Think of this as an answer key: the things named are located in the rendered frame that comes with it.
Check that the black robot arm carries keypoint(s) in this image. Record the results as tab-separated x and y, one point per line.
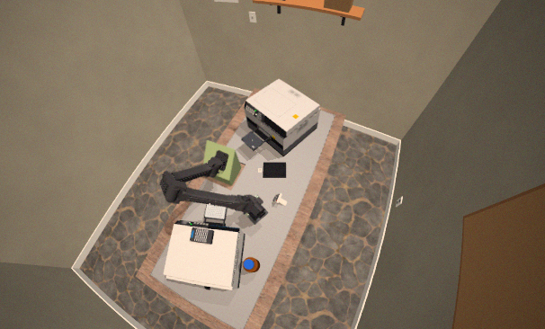
174	187

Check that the white multiwell plate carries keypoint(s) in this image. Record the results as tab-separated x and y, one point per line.
215	214

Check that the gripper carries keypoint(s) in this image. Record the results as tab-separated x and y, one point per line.
246	212

